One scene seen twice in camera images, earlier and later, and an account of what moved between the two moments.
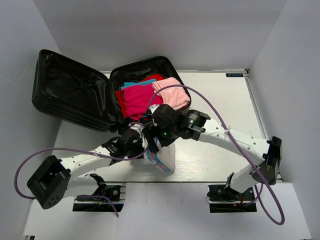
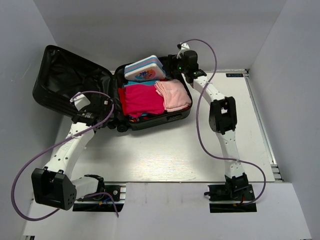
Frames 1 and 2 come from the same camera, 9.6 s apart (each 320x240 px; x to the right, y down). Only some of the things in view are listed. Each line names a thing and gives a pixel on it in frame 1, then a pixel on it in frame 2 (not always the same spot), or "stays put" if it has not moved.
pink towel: x=176 y=97 stays put
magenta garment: x=137 y=100 stays put
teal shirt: x=144 y=82 stays put
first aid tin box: x=164 y=158 -> x=149 y=68
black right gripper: x=151 y=132 -> x=172 y=60
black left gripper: x=142 y=149 -> x=85 y=108
